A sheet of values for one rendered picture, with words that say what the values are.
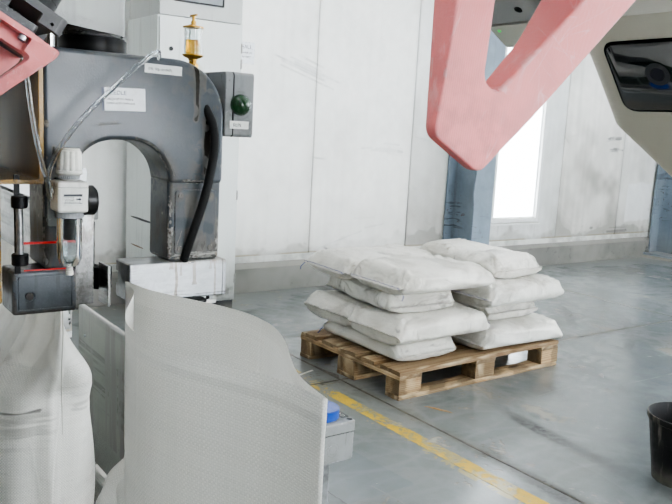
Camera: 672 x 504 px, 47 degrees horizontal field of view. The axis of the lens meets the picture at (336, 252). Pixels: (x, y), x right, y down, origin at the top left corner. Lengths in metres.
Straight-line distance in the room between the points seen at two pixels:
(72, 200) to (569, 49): 0.84
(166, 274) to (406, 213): 5.65
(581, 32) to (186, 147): 0.93
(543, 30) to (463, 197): 6.75
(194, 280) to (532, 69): 0.97
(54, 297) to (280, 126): 4.89
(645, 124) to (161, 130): 0.60
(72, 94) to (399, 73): 5.59
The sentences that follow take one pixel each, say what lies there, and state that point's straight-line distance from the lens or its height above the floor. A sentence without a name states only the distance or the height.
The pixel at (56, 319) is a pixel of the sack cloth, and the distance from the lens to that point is 1.28.
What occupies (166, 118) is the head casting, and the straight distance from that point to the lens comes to 1.07.
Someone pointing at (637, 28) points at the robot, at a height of 1.37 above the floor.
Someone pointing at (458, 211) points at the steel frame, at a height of 0.58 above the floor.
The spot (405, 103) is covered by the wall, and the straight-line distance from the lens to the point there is 6.56.
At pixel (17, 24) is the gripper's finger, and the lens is 0.60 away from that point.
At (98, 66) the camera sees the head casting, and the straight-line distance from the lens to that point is 1.04.
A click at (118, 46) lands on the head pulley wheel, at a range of 1.09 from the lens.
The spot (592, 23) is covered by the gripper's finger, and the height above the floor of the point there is 1.29.
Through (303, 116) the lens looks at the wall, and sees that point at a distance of 5.96.
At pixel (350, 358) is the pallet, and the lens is 3.94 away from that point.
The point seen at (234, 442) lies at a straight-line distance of 0.71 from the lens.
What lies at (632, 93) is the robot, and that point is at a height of 1.31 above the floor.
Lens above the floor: 1.26
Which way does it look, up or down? 9 degrees down
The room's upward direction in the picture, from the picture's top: 3 degrees clockwise
